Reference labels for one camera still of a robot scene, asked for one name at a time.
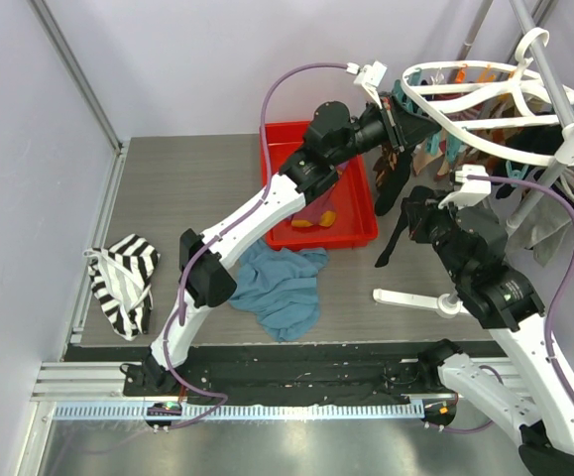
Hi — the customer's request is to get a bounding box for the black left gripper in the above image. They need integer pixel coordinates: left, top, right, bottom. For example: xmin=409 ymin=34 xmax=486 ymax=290
xmin=328 ymin=92 xmax=440 ymax=168

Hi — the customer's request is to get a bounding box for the black sock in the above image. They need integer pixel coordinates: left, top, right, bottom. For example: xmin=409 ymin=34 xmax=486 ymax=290
xmin=375 ymin=198 xmax=408 ymax=268

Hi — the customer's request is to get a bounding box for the brown yellow argyle sock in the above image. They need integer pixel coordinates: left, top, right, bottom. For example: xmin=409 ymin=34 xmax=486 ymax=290
xmin=371 ymin=146 xmax=414 ymax=217

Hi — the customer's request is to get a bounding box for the purple striped sock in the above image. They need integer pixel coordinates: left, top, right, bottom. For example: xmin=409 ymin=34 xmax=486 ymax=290
xmin=287 ymin=184 xmax=337 ymax=229

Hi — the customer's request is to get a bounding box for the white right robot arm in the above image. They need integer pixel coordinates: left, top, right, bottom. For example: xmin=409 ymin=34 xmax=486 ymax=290
xmin=399 ymin=185 xmax=574 ymax=475

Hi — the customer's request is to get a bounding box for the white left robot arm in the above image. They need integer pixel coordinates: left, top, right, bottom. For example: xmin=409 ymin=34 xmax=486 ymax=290
xmin=142 ymin=98 xmax=440 ymax=396

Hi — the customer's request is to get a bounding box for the white round sock hanger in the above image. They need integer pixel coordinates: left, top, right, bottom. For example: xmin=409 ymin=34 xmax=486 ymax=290
xmin=401 ymin=27 xmax=574 ymax=167

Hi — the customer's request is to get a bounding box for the red plastic bin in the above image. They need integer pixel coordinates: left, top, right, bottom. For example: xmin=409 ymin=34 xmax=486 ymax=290
xmin=265 ymin=121 xmax=378 ymax=251

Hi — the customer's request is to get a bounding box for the white stand base foot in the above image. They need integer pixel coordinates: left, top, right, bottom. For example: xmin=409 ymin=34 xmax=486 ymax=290
xmin=372 ymin=289 xmax=470 ymax=319

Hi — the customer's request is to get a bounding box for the grey sock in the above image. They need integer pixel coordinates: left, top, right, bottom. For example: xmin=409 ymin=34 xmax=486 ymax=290
xmin=507 ymin=194 xmax=571 ymax=267

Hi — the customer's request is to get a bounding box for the blue t-shirt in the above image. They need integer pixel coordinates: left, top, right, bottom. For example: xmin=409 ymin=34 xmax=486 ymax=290
xmin=229 ymin=240 xmax=329 ymax=342

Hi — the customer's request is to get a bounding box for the black white striped cloth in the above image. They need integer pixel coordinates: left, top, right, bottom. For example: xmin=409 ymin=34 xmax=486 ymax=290
xmin=83 ymin=233 xmax=161 ymax=341

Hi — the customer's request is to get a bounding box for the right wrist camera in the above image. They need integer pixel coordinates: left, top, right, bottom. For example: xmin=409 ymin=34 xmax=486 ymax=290
xmin=438 ymin=165 xmax=492 ymax=209

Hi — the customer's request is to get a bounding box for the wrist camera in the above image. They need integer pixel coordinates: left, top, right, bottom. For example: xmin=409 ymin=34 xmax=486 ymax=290
xmin=438 ymin=165 xmax=492 ymax=209
xmin=346 ymin=60 xmax=388 ymax=109

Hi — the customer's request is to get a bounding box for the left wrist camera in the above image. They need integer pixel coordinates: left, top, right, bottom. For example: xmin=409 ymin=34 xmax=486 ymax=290
xmin=346 ymin=60 xmax=388 ymax=109

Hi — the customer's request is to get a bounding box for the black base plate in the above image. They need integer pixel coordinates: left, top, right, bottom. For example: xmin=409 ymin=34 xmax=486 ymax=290
xmin=120 ymin=339 xmax=463 ymax=407

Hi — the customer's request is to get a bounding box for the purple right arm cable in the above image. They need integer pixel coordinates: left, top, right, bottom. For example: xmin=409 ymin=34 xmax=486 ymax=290
xmin=467 ymin=173 xmax=574 ymax=427

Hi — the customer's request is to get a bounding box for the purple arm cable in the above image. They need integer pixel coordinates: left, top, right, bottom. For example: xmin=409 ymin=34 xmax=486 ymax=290
xmin=467 ymin=173 xmax=574 ymax=427
xmin=160 ymin=61 xmax=352 ymax=427

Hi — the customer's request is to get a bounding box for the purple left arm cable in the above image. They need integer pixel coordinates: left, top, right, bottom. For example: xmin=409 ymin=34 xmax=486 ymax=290
xmin=160 ymin=61 xmax=352 ymax=427

